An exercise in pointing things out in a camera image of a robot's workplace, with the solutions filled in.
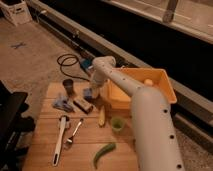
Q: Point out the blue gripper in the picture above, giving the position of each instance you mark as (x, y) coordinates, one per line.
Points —
(87, 94)

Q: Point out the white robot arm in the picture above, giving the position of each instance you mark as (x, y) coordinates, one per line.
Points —
(156, 144)

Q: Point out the dark rectangular sponge block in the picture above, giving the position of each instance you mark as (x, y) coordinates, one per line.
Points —
(84, 105)

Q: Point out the dark metal cup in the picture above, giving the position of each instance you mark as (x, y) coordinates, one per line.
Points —
(68, 85)

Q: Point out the blue grey cloth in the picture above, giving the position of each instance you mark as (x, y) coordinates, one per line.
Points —
(61, 103)

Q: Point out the blue power adapter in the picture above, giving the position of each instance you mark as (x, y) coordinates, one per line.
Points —
(86, 64)

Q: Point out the yellow banana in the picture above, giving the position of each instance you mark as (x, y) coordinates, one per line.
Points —
(102, 117)

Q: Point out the small green cup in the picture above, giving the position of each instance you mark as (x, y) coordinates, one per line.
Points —
(117, 124)

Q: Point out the metal spoon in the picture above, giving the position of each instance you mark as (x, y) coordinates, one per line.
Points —
(70, 140)

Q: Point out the green pepper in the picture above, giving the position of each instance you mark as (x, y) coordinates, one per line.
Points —
(105, 149)

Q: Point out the small yellow ball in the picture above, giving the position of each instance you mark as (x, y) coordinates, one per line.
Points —
(148, 82)

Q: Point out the yellow plastic bin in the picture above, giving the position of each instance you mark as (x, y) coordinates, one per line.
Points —
(123, 93)

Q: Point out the black chair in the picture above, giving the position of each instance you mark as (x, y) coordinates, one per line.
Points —
(12, 124)

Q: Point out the white cardboard box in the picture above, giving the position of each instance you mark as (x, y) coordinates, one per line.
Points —
(17, 14)

